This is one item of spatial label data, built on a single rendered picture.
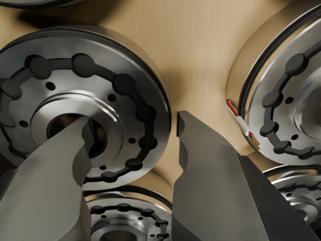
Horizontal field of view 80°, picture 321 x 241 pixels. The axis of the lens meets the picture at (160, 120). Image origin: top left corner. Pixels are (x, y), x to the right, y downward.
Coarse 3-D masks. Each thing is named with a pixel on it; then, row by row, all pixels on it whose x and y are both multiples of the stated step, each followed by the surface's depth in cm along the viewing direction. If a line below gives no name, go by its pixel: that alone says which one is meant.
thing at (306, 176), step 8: (272, 176) 15; (280, 176) 14; (288, 176) 14; (296, 176) 14; (304, 176) 14; (312, 176) 14; (320, 176) 14; (280, 184) 14; (288, 184) 15; (296, 184) 15; (304, 184) 15; (312, 184) 15; (320, 184) 15; (280, 192) 15; (288, 192) 15; (296, 192) 15; (304, 192) 15; (312, 192) 15; (320, 192) 15; (312, 200) 16; (320, 200) 16; (320, 208) 17; (320, 216) 18; (312, 224) 18; (320, 224) 18
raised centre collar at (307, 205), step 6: (288, 198) 15; (294, 198) 15; (300, 198) 15; (306, 198) 16; (294, 204) 15; (300, 204) 15; (306, 204) 15; (312, 204) 15; (306, 210) 16; (312, 210) 16; (306, 216) 16; (312, 216) 16
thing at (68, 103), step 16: (64, 96) 9; (80, 96) 9; (48, 112) 9; (64, 112) 9; (80, 112) 10; (96, 112) 10; (112, 112) 10; (32, 128) 10; (48, 128) 10; (112, 128) 10; (112, 144) 11; (96, 160) 11
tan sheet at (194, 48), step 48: (96, 0) 10; (144, 0) 10; (192, 0) 10; (240, 0) 11; (288, 0) 11; (0, 48) 11; (144, 48) 12; (192, 48) 12; (240, 48) 12; (192, 96) 14; (240, 144) 16
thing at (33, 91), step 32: (0, 64) 9; (32, 64) 9; (64, 64) 9; (96, 64) 9; (128, 64) 9; (0, 96) 10; (32, 96) 9; (96, 96) 10; (128, 96) 10; (160, 96) 10; (0, 128) 10; (128, 128) 11; (160, 128) 11; (128, 160) 13
